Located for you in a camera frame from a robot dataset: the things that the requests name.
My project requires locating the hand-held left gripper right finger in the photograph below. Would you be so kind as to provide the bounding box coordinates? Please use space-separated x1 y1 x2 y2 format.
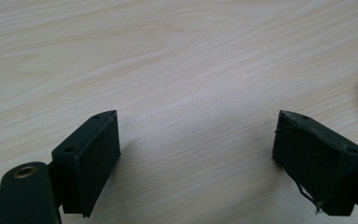
271 109 358 217

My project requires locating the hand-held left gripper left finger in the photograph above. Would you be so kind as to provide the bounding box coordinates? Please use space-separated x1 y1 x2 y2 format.
51 109 122 218

